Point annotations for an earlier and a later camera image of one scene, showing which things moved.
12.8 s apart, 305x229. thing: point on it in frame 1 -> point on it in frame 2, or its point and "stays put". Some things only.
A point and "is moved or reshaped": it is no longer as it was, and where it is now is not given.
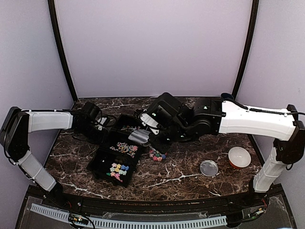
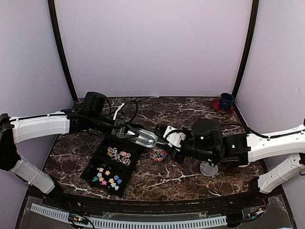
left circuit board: [78, 219] stays put
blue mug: [226, 96] stays put
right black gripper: [160, 147] -> [172, 147]
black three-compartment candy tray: [116, 159] is moved or reshaped
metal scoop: [141, 136] stays put
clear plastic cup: [157, 156] stays put
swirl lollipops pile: [124, 147] -> [122, 157]
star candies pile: [117, 169] -> [113, 182]
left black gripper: [102, 139] -> [119, 126]
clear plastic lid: [209, 168] stays put
